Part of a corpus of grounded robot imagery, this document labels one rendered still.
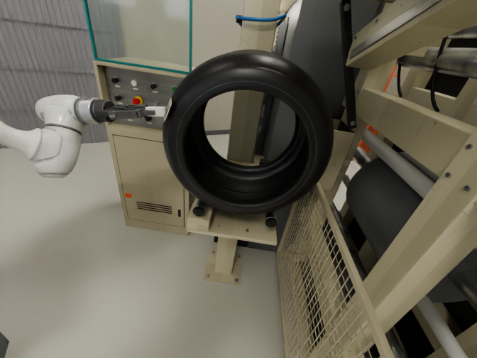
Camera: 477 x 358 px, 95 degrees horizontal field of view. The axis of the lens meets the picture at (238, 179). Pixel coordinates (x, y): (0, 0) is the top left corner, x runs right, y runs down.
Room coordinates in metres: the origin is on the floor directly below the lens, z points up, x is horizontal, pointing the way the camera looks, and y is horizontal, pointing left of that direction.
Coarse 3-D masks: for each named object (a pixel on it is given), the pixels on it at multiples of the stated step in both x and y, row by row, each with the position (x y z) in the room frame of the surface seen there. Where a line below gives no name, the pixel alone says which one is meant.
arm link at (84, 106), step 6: (78, 102) 0.70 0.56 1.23; (84, 102) 0.70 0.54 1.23; (90, 102) 0.71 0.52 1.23; (78, 108) 0.69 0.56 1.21; (84, 108) 0.69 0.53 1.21; (90, 108) 0.70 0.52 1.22; (78, 114) 0.69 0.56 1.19; (84, 114) 0.69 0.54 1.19; (90, 114) 0.69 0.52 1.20; (84, 120) 0.69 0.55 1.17; (90, 120) 0.69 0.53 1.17; (96, 120) 0.70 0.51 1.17
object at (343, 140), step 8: (336, 120) 1.11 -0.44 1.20; (336, 128) 1.11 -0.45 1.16; (344, 128) 1.03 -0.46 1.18; (336, 136) 0.92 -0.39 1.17; (344, 136) 0.92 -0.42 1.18; (352, 136) 0.92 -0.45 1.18; (336, 144) 0.92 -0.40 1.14; (344, 144) 0.92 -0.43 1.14; (336, 152) 0.92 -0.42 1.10; (344, 152) 0.92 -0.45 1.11; (336, 160) 0.92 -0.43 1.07; (344, 160) 0.92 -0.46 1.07; (328, 168) 0.92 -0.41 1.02; (336, 168) 0.92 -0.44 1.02; (328, 176) 0.92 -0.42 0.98; (336, 176) 0.92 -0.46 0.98; (328, 184) 0.92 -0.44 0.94
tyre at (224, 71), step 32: (224, 64) 0.64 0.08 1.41; (256, 64) 0.63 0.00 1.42; (288, 64) 0.65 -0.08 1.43; (192, 96) 0.62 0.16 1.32; (288, 96) 0.61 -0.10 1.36; (320, 96) 0.65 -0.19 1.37; (192, 128) 0.88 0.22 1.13; (320, 128) 0.61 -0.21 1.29; (192, 160) 0.81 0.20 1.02; (224, 160) 0.89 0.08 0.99; (288, 160) 0.87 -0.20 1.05; (320, 160) 0.61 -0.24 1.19; (192, 192) 0.62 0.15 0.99; (224, 192) 0.75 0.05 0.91; (256, 192) 0.78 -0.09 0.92; (288, 192) 0.61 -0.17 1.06
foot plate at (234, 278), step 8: (208, 256) 1.12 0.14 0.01; (240, 256) 1.16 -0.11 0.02; (208, 264) 1.05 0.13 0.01; (240, 264) 1.09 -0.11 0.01; (208, 272) 0.98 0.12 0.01; (216, 272) 0.99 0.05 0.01; (232, 272) 1.01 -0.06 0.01; (240, 272) 1.02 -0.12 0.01; (208, 280) 0.92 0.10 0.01; (216, 280) 0.93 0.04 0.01; (224, 280) 0.94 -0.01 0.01; (232, 280) 0.95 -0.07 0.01; (240, 280) 0.96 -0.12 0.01
